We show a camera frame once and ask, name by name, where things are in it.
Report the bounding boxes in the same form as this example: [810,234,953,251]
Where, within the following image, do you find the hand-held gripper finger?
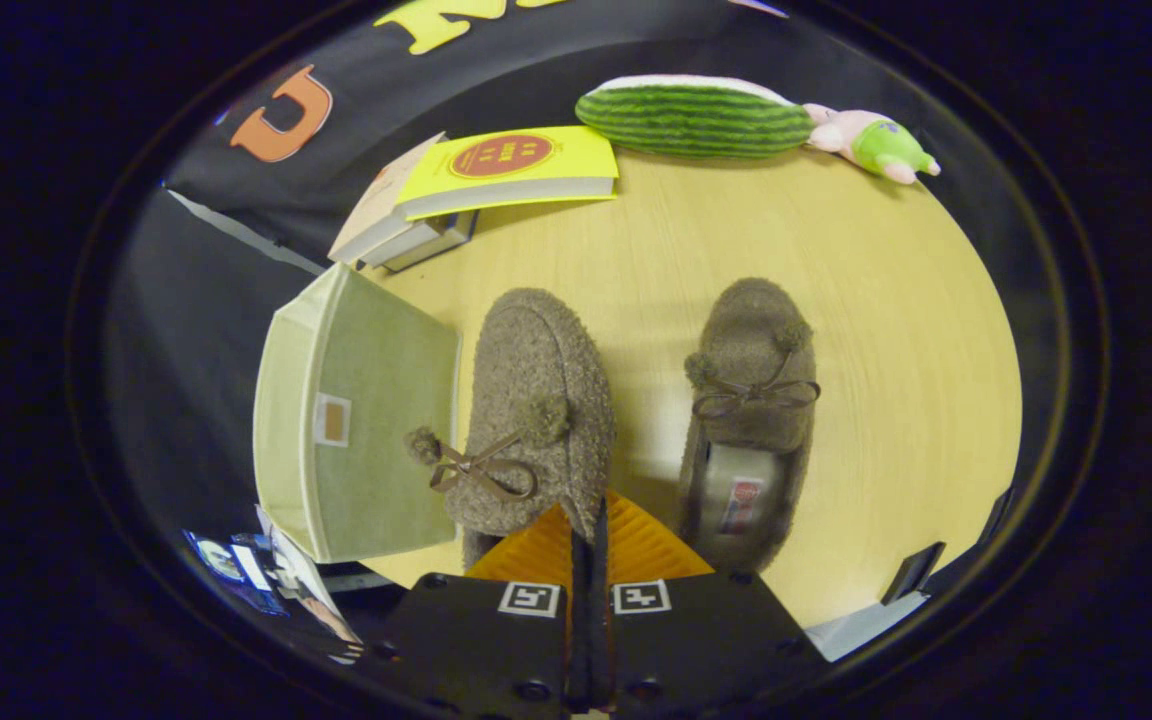
[371,502,587,716]
[589,488,830,716]

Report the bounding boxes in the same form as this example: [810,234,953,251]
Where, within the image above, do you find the brown fuzzy shoe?
[406,288,617,571]
[676,278,822,573]

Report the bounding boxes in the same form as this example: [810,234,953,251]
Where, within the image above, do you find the green fabric storage box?
[253,262,464,564]

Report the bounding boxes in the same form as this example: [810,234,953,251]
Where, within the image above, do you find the black rectangular stand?
[881,542,947,606]

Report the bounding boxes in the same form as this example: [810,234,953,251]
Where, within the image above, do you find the blue printed paper sheets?
[184,505,365,661]

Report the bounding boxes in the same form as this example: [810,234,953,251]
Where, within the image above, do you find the dark blue book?
[381,208,480,273]

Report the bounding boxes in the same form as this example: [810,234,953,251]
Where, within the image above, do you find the grey book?
[361,215,457,269]

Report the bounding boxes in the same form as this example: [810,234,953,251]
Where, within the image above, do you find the yellow book with red circle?
[396,125,620,221]

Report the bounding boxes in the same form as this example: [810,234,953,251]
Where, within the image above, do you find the watermelon slice plush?
[576,75,817,159]

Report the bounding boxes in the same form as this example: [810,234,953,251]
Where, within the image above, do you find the pink and green plush toy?
[804,103,942,186]

